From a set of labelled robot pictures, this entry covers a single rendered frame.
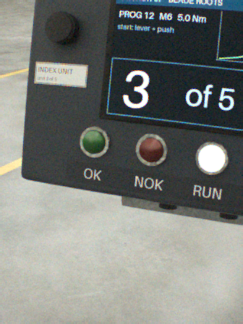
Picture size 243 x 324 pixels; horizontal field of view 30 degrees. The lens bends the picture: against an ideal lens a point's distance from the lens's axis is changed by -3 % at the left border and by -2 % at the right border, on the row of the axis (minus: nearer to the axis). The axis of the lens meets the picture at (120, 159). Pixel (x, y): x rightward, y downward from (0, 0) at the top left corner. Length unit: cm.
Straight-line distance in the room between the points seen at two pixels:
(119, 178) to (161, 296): 158
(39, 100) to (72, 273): 169
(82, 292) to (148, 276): 30
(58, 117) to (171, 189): 12
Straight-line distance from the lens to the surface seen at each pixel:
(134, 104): 39
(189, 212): 47
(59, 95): 41
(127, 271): 208
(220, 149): 37
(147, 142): 38
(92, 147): 39
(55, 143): 42
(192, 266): 214
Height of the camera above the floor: 126
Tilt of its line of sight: 24 degrees down
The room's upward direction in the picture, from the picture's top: 1 degrees clockwise
